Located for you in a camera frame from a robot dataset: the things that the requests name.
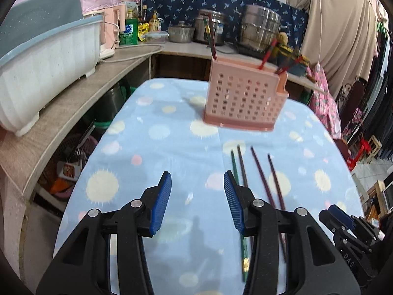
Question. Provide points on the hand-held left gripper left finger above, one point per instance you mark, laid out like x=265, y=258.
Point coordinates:
x=161, y=202

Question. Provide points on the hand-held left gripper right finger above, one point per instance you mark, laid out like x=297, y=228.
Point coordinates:
x=233, y=202

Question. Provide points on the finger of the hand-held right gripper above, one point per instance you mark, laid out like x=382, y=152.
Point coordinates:
x=340, y=215
x=368, y=230

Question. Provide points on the green chopstick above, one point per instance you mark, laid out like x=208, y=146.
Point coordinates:
x=205, y=27
x=234, y=166

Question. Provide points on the brown chopstick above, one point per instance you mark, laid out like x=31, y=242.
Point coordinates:
x=242, y=166
x=274, y=178
x=261, y=175

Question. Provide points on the pink perforated utensil holder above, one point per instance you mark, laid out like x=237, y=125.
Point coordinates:
x=245, y=98

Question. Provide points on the blue spotted tablecloth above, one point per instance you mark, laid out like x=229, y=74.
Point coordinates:
x=153, y=147

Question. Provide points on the red stool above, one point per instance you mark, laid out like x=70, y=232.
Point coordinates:
x=362, y=147

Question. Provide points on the wooden crate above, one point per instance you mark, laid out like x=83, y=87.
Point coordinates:
x=373, y=147

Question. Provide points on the pink plastic basket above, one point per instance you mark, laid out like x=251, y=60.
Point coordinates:
x=89, y=147

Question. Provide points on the white jug with orange label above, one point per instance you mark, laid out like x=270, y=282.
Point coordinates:
x=69, y=170

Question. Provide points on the dark metal chair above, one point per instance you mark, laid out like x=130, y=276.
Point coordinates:
x=353, y=107

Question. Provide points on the pink floral cloth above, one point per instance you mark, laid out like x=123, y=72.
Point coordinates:
x=325, y=107

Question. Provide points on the dark hanging clothes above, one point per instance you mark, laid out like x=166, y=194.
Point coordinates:
x=380, y=98

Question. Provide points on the wooden counter shelf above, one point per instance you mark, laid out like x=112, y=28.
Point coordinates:
x=76, y=98

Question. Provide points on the teal plastic basin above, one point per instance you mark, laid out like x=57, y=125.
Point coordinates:
x=298, y=71

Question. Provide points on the black induction cooker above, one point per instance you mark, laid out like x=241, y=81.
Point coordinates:
x=245, y=50

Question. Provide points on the clear food container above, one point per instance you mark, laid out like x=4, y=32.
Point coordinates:
x=156, y=37

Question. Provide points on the small steel pot with lid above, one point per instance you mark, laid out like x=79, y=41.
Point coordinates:
x=181, y=33

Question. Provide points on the ginger root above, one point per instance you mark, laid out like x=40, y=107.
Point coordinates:
x=283, y=39

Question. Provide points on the yellow packet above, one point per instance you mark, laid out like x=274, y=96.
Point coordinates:
x=143, y=32

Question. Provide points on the green carton box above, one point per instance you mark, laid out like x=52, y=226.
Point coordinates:
x=129, y=33

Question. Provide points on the steel rice cooker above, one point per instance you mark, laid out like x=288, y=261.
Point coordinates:
x=219, y=27

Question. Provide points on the steel steamer pot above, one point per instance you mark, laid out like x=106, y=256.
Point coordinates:
x=259, y=27

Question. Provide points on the white dish drainer with lid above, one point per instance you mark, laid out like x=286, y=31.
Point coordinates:
x=46, y=67

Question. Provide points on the beige curtain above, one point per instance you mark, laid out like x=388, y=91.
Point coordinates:
x=334, y=37

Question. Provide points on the yellow oil bottle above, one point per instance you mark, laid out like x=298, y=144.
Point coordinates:
x=155, y=21

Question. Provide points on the pink electric kettle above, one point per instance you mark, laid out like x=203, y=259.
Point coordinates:
x=110, y=27

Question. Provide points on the dark sauce bottle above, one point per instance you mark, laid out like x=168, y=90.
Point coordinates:
x=143, y=13

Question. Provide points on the blue floral cloth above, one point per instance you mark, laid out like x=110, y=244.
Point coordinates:
x=184, y=3

